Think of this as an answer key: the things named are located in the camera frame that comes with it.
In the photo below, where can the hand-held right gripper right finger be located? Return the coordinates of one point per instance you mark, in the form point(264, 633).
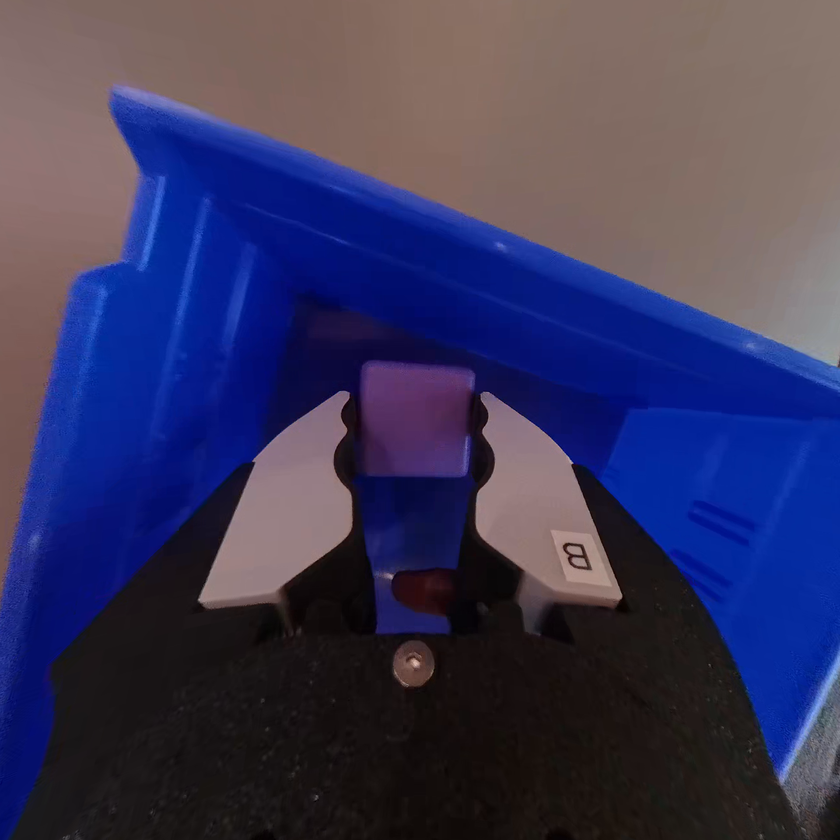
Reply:
point(532, 512)

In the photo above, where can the purple foam cube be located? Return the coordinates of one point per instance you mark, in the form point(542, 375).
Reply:
point(418, 420)

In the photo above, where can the blue plastic bin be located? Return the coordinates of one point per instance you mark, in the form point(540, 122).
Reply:
point(171, 394)

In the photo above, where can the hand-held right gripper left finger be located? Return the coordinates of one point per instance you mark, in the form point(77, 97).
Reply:
point(278, 519)

